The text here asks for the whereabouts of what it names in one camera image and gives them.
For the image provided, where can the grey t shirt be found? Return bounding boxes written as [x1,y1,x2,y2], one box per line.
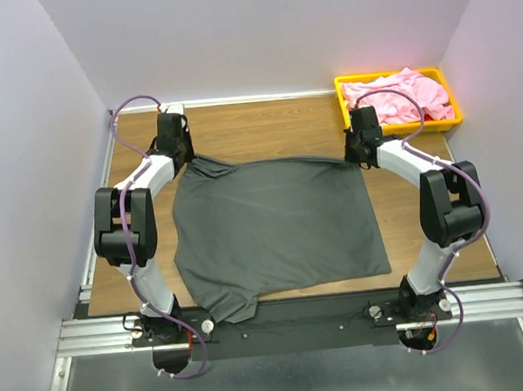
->
[173,155,390,323]

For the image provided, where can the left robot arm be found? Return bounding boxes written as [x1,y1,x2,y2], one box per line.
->
[93,107,199,343]

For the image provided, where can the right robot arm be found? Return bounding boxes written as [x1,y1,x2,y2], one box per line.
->
[344,106,489,321]

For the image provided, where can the pink t shirt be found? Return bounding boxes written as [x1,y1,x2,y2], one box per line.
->
[340,67,454,126]

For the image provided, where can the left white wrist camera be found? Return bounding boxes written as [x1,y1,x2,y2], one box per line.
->
[160,103,185,115]

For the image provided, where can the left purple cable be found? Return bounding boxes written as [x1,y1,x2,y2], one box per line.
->
[108,90,211,386]

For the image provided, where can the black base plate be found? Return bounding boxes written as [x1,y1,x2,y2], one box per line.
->
[123,289,453,371]

